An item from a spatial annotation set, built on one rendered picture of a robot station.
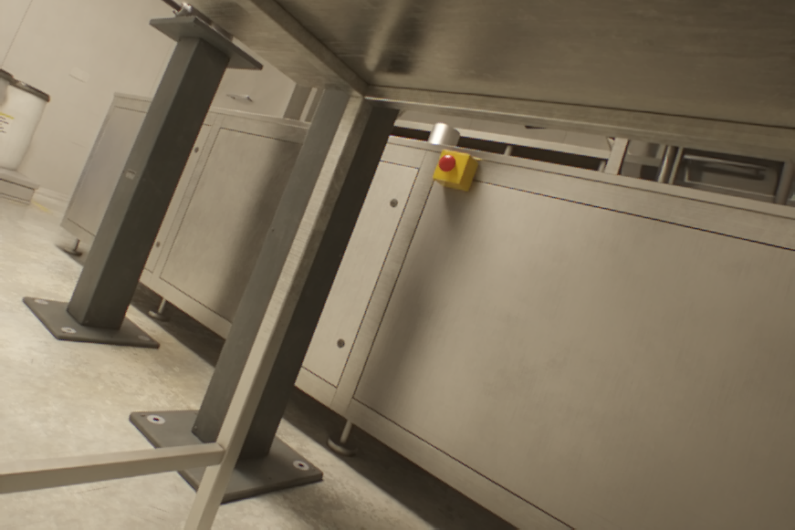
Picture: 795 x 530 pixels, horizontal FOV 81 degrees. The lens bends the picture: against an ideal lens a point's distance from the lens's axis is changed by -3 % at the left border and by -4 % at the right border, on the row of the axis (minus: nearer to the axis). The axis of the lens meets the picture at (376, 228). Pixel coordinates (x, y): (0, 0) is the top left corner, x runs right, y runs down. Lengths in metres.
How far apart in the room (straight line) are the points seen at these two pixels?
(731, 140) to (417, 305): 0.78
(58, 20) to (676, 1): 4.87
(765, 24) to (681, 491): 0.77
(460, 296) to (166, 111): 0.97
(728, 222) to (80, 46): 4.83
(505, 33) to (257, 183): 1.23
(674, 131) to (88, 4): 4.91
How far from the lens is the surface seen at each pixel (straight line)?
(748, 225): 1.03
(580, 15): 0.41
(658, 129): 0.52
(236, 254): 1.56
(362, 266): 1.23
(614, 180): 1.06
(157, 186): 1.53
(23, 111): 4.26
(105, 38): 5.16
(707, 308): 1.00
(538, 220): 1.07
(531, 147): 1.44
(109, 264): 1.54
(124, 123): 2.50
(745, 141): 0.51
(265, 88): 2.10
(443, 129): 1.36
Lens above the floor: 0.46
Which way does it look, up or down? 4 degrees up
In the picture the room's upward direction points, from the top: 21 degrees clockwise
